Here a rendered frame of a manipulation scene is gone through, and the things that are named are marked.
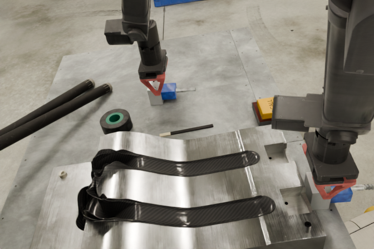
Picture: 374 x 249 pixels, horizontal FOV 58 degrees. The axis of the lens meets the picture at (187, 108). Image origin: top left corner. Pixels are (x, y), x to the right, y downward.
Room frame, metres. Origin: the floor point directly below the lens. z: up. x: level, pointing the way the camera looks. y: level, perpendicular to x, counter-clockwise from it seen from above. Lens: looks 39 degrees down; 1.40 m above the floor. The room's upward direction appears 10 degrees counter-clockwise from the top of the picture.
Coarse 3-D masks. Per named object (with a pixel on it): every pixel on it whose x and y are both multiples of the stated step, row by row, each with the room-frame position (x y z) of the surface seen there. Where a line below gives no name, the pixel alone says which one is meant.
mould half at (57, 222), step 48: (144, 144) 0.50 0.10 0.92; (192, 144) 0.51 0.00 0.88; (240, 144) 0.48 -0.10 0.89; (48, 192) 0.46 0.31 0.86; (144, 192) 0.38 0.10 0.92; (192, 192) 0.39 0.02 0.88; (240, 192) 0.37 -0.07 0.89; (48, 240) 0.35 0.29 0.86; (96, 240) 0.29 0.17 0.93; (144, 240) 0.29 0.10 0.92; (192, 240) 0.29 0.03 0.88; (240, 240) 0.28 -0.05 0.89; (288, 240) 0.26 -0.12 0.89
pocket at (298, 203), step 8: (280, 192) 0.36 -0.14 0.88; (288, 192) 0.35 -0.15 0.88; (296, 192) 0.35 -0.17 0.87; (304, 192) 0.35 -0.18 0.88; (288, 200) 0.35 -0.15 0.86; (296, 200) 0.35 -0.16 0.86; (304, 200) 0.33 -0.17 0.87; (288, 208) 0.33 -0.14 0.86; (296, 208) 0.33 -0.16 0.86; (304, 208) 0.33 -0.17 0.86
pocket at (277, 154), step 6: (276, 144) 0.46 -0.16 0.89; (282, 144) 0.46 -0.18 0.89; (270, 150) 0.46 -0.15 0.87; (276, 150) 0.46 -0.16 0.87; (282, 150) 0.46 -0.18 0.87; (270, 156) 0.46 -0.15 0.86; (276, 156) 0.45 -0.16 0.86; (282, 156) 0.45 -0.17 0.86; (288, 156) 0.44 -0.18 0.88; (270, 162) 0.44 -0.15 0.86; (276, 162) 0.44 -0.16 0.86; (282, 162) 0.43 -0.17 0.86; (288, 162) 0.42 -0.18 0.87
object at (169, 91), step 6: (156, 84) 0.79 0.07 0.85; (168, 84) 0.80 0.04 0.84; (174, 84) 0.79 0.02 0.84; (156, 90) 0.77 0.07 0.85; (162, 90) 0.78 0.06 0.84; (168, 90) 0.77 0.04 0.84; (174, 90) 0.77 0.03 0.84; (180, 90) 0.78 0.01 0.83; (186, 90) 0.77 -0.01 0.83; (192, 90) 0.77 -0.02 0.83; (150, 96) 0.77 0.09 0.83; (156, 96) 0.77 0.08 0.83; (162, 96) 0.77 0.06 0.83; (168, 96) 0.77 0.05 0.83; (174, 96) 0.76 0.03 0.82; (150, 102) 0.77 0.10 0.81; (156, 102) 0.77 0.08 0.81; (162, 102) 0.77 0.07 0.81
